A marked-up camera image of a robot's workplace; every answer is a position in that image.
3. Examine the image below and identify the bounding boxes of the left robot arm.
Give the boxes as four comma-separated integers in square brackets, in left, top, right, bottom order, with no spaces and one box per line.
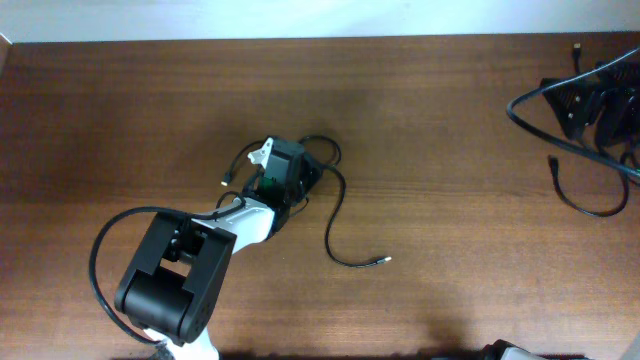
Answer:
[114,137,323,359]

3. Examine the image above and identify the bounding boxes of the right camera black cable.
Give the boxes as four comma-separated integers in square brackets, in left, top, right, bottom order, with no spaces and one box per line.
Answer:
[505,46,640,180]

